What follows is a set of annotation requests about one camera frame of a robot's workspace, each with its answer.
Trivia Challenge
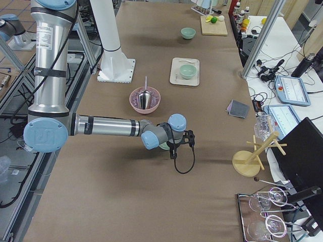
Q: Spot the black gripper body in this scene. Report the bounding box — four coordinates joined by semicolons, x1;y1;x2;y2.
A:
169;130;195;159

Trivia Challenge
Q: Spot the green bowl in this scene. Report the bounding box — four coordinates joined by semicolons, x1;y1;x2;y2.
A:
180;64;197;80
159;142;170;150
180;27;196;40

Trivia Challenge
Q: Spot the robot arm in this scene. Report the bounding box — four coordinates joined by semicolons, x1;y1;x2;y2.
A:
23;1;195;159
1;14;26;41

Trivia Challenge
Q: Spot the pink bowl with ice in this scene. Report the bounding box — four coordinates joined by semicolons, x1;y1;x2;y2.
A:
129;87;161;114

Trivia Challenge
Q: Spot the grey folded cloth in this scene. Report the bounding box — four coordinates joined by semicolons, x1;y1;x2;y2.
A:
226;100;250;119

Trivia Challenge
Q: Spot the metal ice scoop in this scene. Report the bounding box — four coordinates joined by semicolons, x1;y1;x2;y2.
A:
138;76;151;110

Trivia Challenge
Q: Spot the cream rabbit serving tray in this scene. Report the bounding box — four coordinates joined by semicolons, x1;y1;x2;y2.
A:
170;57;200;87

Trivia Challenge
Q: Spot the wooden mug tree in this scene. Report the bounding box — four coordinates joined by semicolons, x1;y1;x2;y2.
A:
232;115;287;177

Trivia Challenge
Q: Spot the green bowl on tray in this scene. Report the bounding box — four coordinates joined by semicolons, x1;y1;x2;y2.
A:
180;64;197;80

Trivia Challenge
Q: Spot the white ceramic spoon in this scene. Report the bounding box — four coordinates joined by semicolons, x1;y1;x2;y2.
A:
178;59;198;64

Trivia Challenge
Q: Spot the blue teach pendant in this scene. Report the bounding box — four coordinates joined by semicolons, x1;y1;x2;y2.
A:
263;104;301;140
275;76;311;106

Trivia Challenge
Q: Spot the wine glass rack tray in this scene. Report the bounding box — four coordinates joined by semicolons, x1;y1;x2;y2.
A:
237;186;303;241

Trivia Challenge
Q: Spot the wooden cutting board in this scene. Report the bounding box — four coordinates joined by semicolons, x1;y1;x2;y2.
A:
200;16;228;36

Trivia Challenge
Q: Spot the black monitor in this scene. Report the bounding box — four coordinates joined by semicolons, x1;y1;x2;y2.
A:
272;117;322;223

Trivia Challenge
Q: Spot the white garlic bulb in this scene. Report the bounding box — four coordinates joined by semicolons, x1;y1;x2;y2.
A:
218;15;225;21

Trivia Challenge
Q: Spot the black water bottle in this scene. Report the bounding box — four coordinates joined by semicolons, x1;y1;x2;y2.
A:
291;52;316;78

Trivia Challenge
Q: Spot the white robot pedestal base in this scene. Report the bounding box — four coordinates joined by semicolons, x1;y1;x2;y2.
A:
90;0;136;83

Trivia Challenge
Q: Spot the aluminium frame post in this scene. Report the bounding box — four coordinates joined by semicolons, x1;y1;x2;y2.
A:
241;0;286;80

